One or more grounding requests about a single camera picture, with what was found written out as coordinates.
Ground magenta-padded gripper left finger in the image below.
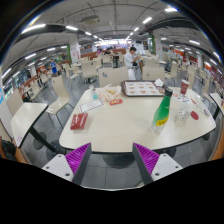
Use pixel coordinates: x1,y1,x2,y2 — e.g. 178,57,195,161
42,142,93,186

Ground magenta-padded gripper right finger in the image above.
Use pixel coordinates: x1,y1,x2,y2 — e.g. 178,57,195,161
132,142,184,186

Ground green drink bottle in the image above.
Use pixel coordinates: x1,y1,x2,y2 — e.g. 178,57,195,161
150,87,174,135

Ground red tissue pack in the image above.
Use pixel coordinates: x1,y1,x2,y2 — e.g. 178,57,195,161
69,112,89,131

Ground white framed table card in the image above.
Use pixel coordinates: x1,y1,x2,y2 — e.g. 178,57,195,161
78,98,105,114

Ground white polka dot mug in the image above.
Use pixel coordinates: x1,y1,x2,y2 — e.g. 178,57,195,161
176,99,194,121

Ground white rectangular canteen table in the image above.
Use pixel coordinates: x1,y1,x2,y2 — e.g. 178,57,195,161
9,102,49,148
209,92,224,116

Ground flat round red coaster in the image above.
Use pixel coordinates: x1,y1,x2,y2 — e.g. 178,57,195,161
190,110,200,121

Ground small flat red packet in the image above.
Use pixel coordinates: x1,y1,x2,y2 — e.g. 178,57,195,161
109,98,124,106

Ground small teal sanitizer bottle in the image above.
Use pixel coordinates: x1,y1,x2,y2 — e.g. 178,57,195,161
89,84,99,101

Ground printed paper flyer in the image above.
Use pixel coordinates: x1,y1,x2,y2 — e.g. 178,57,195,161
171,92,198,104

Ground brown tray with paper liner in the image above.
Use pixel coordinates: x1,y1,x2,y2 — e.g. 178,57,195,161
120,79,166,98

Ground black backpack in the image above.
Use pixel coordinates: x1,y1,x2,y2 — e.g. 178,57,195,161
0,139,18,162

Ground crumpled white napkin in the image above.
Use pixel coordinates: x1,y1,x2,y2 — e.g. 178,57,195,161
153,78,165,88

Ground red paper cup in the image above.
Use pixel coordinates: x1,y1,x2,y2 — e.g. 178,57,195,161
179,79,190,96

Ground beige canteen chairs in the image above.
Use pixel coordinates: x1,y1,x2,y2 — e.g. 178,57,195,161
6,54,214,116

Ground person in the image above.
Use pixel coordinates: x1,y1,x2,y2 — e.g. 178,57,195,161
49,59,59,77
123,46,142,81

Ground ceiling strip lights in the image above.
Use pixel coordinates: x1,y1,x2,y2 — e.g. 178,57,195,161
1,6,221,79

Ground ceiling air conditioner unit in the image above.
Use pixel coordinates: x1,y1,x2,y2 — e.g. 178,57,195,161
80,14,101,26

